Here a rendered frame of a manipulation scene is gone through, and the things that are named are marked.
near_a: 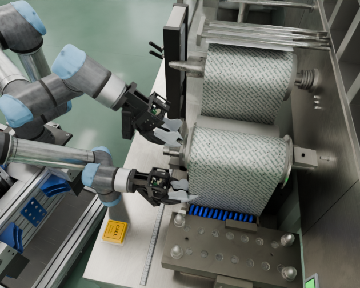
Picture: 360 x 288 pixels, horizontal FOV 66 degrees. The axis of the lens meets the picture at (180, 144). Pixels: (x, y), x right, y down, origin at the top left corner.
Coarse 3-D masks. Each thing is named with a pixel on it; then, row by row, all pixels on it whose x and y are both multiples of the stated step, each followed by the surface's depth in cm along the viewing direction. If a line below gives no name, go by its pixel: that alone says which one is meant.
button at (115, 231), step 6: (108, 222) 99; (114, 222) 99; (120, 222) 99; (108, 228) 97; (114, 228) 97; (120, 228) 97; (126, 228) 99; (108, 234) 96; (114, 234) 96; (120, 234) 96; (108, 240) 96; (114, 240) 95; (120, 240) 95
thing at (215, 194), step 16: (192, 176) 78; (192, 192) 85; (208, 192) 83; (224, 192) 82; (240, 192) 80; (256, 192) 78; (272, 192) 77; (224, 208) 90; (240, 208) 88; (256, 208) 86
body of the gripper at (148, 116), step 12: (132, 84) 64; (132, 96) 64; (144, 96) 65; (156, 96) 69; (132, 108) 67; (144, 108) 66; (156, 108) 69; (168, 108) 69; (132, 120) 70; (144, 120) 67; (156, 120) 67
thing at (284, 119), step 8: (288, 104) 110; (280, 112) 122; (288, 112) 108; (280, 120) 119; (288, 120) 106; (280, 128) 117; (288, 128) 105; (280, 136) 115; (296, 176) 87; (296, 184) 86; (296, 192) 84; (288, 200) 91; (296, 200) 83; (288, 208) 90; (296, 208) 85; (280, 216) 98; (288, 216) 90; (296, 216) 89; (280, 224) 96; (288, 224) 94
